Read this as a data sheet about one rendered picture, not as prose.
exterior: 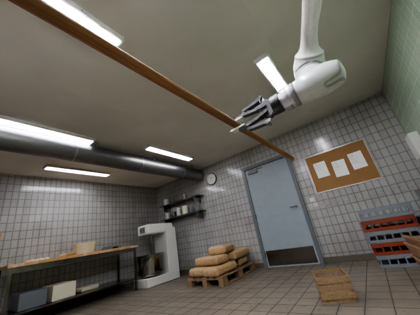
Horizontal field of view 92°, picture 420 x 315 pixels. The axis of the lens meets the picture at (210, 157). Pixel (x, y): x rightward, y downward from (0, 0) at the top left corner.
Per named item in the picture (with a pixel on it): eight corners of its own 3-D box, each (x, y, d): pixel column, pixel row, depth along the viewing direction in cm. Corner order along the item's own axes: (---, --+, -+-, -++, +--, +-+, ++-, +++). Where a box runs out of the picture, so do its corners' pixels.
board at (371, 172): (383, 177, 334) (363, 137, 361) (316, 194, 388) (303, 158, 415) (383, 177, 336) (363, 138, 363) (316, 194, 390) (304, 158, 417)
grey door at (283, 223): (324, 264, 355) (286, 151, 432) (264, 269, 414) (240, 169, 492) (325, 263, 362) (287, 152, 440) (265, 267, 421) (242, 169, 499)
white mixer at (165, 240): (149, 289, 423) (145, 223, 470) (130, 289, 457) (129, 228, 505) (182, 276, 500) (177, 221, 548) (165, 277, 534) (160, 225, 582)
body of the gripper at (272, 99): (275, 88, 77) (253, 100, 82) (282, 107, 74) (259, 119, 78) (282, 96, 82) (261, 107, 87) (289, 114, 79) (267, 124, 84)
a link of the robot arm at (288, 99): (297, 98, 70) (280, 107, 73) (304, 108, 77) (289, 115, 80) (289, 77, 73) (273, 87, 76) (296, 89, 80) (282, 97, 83)
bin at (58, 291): (51, 302, 336) (53, 285, 345) (40, 302, 361) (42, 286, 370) (75, 295, 365) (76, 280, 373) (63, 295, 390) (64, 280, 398)
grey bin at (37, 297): (17, 312, 304) (19, 294, 312) (8, 311, 330) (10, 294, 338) (46, 304, 331) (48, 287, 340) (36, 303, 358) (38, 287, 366)
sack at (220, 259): (230, 261, 376) (229, 252, 382) (217, 265, 351) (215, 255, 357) (207, 264, 414) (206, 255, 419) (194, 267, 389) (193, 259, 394)
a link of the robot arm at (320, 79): (305, 111, 73) (301, 97, 83) (354, 87, 65) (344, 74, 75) (291, 86, 69) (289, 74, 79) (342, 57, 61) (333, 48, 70)
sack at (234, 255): (235, 260, 387) (234, 252, 392) (220, 262, 407) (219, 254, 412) (250, 253, 435) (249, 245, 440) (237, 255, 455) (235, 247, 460)
